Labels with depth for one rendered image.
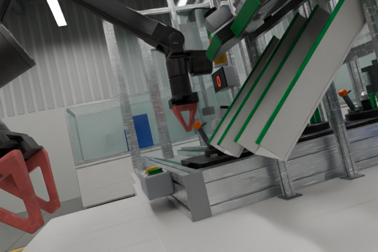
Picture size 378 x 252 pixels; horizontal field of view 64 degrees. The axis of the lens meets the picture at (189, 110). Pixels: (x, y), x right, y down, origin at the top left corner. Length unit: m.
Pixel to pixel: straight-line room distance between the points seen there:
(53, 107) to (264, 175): 8.54
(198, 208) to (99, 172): 5.25
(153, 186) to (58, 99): 8.37
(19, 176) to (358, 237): 0.42
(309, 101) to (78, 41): 9.14
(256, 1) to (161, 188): 0.55
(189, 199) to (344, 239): 0.32
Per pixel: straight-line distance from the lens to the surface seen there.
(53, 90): 9.20
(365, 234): 0.51
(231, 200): 0.71
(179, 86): 0.83
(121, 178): 5.90
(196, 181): 0.68
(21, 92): 9.36
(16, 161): 0.33
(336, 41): 0.45
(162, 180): 0.82
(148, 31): 0.86
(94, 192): 5.93
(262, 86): 0.55
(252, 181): 0.73
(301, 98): 0.41
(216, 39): 0.56
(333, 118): 0.80
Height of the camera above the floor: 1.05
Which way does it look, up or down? 4 degrees up
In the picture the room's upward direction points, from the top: 13 degrees counter-clockwise
